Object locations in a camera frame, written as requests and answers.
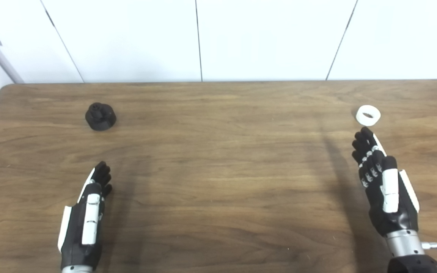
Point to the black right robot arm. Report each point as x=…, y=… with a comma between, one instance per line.
x=404, y=244

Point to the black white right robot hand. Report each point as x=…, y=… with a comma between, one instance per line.
x=378, y=201

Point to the round black plastic part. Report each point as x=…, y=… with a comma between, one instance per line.
x=101, y=117

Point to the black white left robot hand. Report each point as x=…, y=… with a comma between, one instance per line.
x=75, y=231

